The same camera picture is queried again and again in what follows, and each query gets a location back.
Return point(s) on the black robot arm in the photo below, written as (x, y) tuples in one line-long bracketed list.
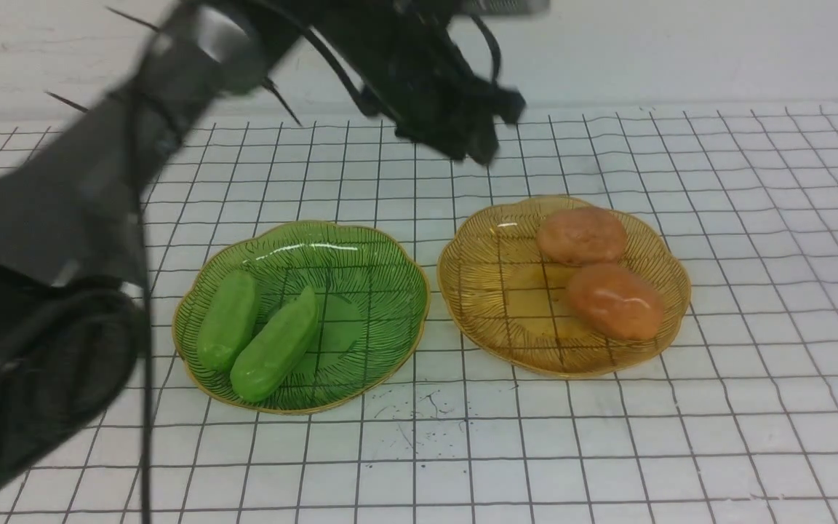
[(71, 219)]

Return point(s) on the brown potato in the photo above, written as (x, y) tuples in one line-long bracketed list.
[(585, 235), (615, 302)]

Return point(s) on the green glass plate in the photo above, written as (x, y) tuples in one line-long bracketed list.
[(376, 302)]

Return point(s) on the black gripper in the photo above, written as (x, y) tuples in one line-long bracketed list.
[(416, 75)]

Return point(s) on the amber glass plate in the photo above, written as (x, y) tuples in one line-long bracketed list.
[(509, 300)]

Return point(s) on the green cucumber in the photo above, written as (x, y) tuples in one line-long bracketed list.
[(272, 354), (229, 322)]

